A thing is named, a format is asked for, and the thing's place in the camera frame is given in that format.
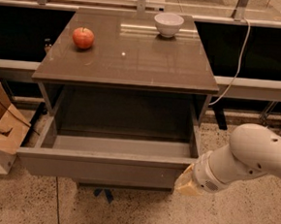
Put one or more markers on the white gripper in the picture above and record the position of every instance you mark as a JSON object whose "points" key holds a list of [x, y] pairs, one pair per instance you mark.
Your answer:
{"points": [[203, 176]]}

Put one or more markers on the grey top drawer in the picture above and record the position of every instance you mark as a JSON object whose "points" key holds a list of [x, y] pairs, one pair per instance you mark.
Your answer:
{"points": [[119, 140]]}

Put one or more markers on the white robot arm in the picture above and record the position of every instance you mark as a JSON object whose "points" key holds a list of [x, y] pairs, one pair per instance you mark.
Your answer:
{"points": [[252, 151]]}

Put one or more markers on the grey cabinet with glossy top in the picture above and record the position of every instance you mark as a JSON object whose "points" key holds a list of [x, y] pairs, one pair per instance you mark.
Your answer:
{"points": [[128, 56]]}

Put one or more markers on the white ceramic bowl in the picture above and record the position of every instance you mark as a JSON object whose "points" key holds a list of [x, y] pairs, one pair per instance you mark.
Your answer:
{"points": [[168, 24]]}

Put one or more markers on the red apple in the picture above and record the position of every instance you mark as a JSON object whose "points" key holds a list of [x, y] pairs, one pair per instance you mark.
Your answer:
{"points": [[83, 38]]}

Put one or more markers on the open cardboard box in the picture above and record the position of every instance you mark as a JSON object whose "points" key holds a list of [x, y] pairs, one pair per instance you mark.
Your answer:
{"points": [[13, 130]]}

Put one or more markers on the metal window railing frame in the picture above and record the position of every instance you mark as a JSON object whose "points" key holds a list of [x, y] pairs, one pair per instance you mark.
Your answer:
{"points": [[149, 4]]}

